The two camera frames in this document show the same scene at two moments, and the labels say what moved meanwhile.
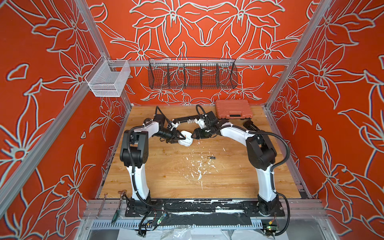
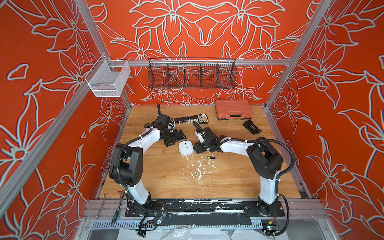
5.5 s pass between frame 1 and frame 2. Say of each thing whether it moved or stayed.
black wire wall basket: stayed
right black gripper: moved
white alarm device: moved
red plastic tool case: stayed
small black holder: stayed
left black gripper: stayed
